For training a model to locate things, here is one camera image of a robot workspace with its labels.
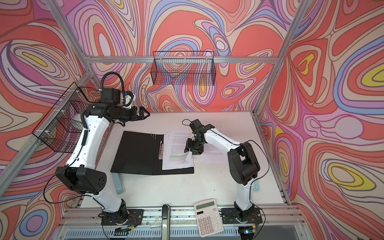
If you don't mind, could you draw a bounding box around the printed paper sheet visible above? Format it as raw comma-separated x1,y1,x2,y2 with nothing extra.
193,144,228,164
164,130,192,156

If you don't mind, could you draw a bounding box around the metal folder lever clip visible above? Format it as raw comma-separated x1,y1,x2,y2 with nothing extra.
158,141,164,160

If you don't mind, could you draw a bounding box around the blue clip folder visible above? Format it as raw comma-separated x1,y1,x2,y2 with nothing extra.
111,131,195,176

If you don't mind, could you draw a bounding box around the paper sheet with green highlight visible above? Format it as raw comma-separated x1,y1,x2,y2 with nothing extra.
162,152,194,170

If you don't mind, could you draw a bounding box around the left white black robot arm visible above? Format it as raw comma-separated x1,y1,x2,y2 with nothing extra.
55,103,151,217

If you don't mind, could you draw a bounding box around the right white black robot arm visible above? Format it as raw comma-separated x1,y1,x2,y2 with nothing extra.
185,119,261,222

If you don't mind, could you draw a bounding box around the teal calculator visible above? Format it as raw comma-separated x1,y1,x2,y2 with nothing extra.
253,181,260,192

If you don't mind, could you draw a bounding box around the white desktop calculator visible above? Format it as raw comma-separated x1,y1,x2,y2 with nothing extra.
194,199,224,238

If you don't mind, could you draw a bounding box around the black wire basket back wall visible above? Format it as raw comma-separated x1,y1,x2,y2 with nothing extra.
151,51,217,86

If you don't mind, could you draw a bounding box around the black wire basket wall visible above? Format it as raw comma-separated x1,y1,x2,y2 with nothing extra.
32,83,101,153
151,51,217,86

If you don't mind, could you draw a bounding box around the black wire basket left wall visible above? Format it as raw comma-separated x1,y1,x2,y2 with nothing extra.
32,83,101,153

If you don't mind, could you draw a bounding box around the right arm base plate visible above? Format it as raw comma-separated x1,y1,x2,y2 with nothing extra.
221,207,263,226

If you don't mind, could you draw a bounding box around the black centre post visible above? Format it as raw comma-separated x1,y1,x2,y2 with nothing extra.
161,204,171,240

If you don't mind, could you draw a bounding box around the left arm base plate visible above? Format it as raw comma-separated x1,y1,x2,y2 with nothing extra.
98,209,144,227

